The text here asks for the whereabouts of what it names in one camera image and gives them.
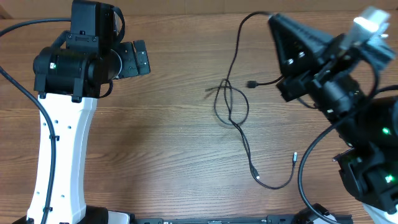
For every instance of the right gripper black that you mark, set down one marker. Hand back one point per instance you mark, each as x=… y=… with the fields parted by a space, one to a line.
x=297 y=50

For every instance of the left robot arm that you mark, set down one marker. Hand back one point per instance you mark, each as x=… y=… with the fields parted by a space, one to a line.
x=69 y=75

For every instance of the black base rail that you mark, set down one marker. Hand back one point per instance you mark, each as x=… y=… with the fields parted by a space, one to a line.
x=304 y=216

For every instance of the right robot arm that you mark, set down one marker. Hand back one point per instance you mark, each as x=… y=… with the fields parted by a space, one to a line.
x=368 y=125

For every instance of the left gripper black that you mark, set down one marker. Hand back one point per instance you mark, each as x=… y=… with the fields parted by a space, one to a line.
x=127 y=52

